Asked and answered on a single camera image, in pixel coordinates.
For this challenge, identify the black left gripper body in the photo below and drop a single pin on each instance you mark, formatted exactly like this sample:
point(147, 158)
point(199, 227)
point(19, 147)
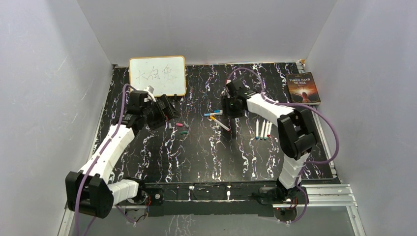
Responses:
point(154, 116)

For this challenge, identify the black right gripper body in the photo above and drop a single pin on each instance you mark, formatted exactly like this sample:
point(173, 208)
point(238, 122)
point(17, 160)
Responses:
point(234, 111)

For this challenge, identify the yellow capped marker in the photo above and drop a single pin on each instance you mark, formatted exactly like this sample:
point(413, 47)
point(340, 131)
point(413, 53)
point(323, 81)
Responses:
point(220, 123)

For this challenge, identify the red white marker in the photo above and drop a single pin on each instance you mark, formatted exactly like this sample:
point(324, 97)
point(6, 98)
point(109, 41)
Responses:
point(269, 129)

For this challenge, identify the pink capped marker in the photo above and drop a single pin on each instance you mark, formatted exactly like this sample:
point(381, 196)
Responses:
point(257, 130)

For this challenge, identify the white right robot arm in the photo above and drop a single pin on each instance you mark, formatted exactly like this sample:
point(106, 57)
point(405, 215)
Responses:
point(297, 134)

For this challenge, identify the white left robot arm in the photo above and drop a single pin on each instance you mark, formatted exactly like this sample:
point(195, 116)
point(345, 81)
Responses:
point(98, 169)

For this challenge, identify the small whiteboard with writing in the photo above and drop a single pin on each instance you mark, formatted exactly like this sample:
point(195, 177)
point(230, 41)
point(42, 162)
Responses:
point(166, 75)

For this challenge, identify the dark paperback book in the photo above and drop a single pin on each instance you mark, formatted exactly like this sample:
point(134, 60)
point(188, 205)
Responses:
point(302, 89)

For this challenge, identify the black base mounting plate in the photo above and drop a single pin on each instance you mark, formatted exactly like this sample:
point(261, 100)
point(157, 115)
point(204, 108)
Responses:
point(211, 198)

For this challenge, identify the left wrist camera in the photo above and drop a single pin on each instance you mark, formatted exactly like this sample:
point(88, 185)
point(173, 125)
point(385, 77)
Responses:
point(150, 91)

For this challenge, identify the aluminium frame rail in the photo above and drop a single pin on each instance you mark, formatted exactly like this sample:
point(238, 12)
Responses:
point(100, 198)

